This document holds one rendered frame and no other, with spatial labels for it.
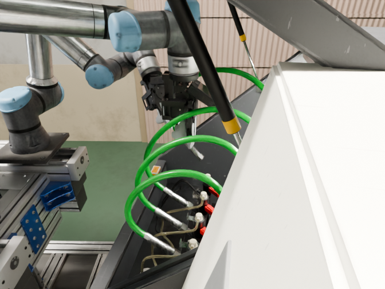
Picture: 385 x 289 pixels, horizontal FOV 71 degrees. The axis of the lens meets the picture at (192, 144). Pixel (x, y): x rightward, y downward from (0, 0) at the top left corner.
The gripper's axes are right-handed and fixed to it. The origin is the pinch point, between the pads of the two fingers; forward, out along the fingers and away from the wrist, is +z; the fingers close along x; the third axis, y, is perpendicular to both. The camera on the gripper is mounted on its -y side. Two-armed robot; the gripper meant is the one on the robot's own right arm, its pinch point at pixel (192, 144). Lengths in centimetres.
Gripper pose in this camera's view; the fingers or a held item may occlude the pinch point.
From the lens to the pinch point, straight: 74.5
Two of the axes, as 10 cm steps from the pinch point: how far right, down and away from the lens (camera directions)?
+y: -9.8, -0.9, 1.5
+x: -1.8, 5.1, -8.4
